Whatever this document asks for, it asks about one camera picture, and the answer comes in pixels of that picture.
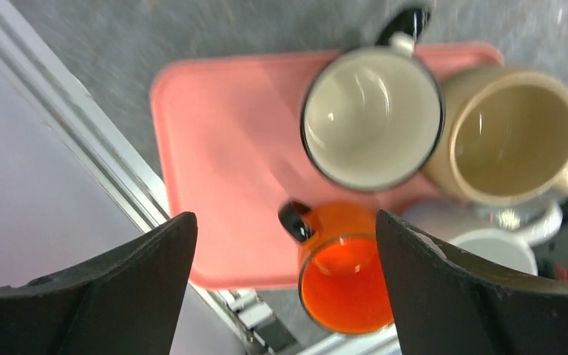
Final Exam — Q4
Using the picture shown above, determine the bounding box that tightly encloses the pink tray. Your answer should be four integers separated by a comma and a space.
149, 41, 505, 291

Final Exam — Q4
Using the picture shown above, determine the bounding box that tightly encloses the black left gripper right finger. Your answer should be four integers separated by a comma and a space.
376, 210, 568, 354

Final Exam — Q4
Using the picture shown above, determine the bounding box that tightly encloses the beige mug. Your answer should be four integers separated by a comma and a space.
422, 66, 568, 206

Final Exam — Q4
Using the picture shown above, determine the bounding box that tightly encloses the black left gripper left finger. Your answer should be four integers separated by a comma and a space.
0, 212, 198, 354

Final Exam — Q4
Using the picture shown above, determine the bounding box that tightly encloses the white mug dark handle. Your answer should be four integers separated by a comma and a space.
300, 3, 445, 192

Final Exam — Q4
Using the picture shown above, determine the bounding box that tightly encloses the orange mug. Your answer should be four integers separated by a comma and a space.
278, 200, 394, 335

